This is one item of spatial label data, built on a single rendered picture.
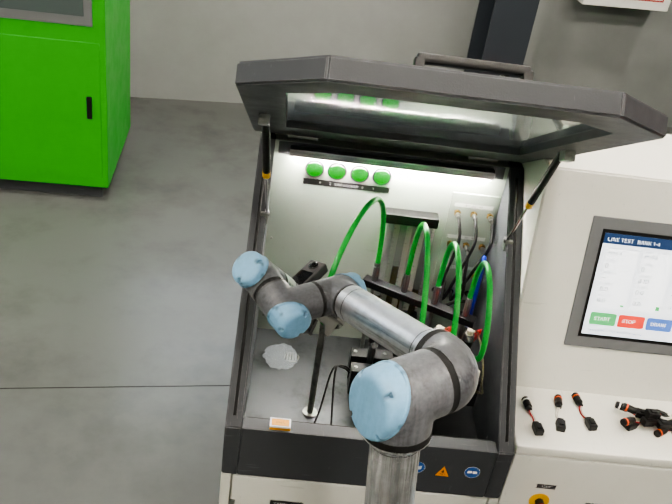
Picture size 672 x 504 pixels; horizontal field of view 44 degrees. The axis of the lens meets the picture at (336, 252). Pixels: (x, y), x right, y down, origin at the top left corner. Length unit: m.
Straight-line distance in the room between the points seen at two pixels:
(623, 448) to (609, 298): 0.37
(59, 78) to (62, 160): 0.46
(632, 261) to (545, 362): 0.34
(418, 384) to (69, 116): 3.47
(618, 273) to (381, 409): 1.04
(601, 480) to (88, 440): 1.91
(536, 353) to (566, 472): 0.30
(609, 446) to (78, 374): 2.20
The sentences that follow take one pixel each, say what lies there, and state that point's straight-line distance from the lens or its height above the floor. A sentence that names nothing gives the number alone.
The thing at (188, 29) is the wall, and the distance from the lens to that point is 5.86.
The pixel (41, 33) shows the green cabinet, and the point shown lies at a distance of 4.43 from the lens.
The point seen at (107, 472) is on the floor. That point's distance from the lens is 3.22.
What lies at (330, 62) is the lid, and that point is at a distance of 1.26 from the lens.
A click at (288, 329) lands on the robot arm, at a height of 1.38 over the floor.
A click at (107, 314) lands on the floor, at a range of 3.91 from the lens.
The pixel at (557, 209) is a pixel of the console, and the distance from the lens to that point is 2.11.
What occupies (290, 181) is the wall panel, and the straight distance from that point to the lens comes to 2.24.
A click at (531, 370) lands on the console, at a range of 2.25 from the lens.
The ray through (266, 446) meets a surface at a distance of 2.06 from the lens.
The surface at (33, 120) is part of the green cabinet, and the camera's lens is 4.62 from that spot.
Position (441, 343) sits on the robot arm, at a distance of 1.41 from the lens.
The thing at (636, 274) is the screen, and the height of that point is 1.31.
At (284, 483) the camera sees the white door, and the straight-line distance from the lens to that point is 2.16.
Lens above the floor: 2.38
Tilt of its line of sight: 32 degrees down
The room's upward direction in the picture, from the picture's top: 9 degrees clockwise
